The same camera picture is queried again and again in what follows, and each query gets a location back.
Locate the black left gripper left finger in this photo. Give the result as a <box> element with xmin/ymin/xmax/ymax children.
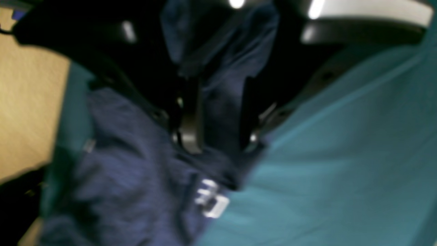
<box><xmin>12</xmin><ymin>0</ymin><xmax>203</xmax><ymax>154</ymax></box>

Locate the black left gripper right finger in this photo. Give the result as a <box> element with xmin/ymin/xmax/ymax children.
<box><xmin>239</xmin><ymin>0</ymin><xmax>434</xmax><ymax>152</ymax></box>

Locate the blue-grey T-shirt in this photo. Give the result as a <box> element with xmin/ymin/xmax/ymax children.
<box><xmin>39</xmin><ymin>0</ymin><xmax>279</xmax><ymax>246</ymax></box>

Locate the teal table cloth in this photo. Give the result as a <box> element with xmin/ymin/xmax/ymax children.
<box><xmin>39</xmin><ymin>20</ymin><xmax>437</xmax><ymax>246</ymax></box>

